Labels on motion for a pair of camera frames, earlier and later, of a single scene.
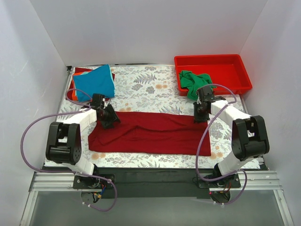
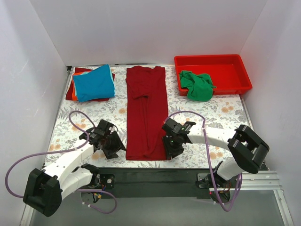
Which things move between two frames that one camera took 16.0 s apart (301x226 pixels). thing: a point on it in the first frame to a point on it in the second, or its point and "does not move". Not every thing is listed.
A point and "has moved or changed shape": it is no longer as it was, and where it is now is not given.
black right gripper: [201, 115] to [170, 146]
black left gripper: [110, 117] to [111, 146]
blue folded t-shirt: [99, 81] does not move
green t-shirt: [192, 82] does not move
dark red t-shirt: [149, 133] has moved or changed shape
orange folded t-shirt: [74, 97] does not move
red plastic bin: [227, 69] does not move
